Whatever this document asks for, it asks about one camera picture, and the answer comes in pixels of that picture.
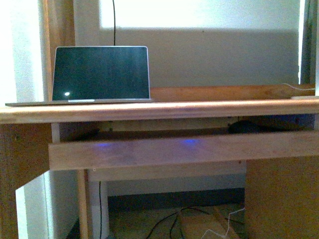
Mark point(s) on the wooden desk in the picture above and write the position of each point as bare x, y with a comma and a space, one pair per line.
282, 195

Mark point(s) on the silver laptop with dark screen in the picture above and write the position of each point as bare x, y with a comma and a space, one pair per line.
98, 75

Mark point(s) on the white flat device on desk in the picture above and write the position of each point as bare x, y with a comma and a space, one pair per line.
305, 98

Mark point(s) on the wooden pull-out keyboard tray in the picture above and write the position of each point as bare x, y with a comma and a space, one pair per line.
181, 150

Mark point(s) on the dark grey computer mouse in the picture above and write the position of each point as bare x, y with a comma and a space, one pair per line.
243, 127

